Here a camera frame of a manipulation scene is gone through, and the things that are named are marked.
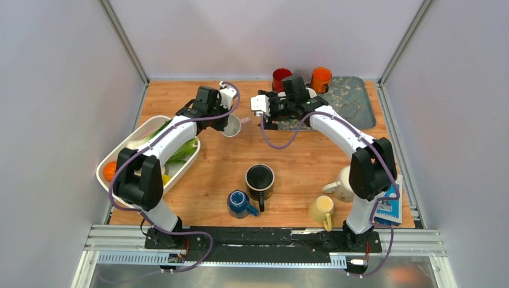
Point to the small orange pumpkin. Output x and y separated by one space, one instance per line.
109 171

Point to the bok choy vegetable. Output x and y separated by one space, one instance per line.
134 144

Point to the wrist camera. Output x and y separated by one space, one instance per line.
227 93
260 105

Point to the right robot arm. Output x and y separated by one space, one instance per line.
373 168

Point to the navy blue mug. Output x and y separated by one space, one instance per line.
239 206

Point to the floral blue tray mat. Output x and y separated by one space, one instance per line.
349 98

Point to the lilac grey mug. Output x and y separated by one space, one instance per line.
304 73

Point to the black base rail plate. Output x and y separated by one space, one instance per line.
260 244

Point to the white oval vegetable dish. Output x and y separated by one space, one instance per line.
174 171

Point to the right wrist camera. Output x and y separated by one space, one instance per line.
260 105

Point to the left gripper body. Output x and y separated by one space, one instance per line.
218 123

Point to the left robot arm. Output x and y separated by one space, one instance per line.
138 178

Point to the yellow mug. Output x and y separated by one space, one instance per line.
321 211

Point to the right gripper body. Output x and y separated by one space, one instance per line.
279 108

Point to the green leafy vegetable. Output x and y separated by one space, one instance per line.
186 150

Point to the black mug with gold rim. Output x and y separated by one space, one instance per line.
259 181

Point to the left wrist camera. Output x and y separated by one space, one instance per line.
227 93

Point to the cream white mug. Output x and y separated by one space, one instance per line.
341 188

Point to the orange mug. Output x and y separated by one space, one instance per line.
321 78

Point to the red mug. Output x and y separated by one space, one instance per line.
278 76

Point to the pink faceted mug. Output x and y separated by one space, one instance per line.
234 125

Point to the blue and white box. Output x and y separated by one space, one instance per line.
389 212

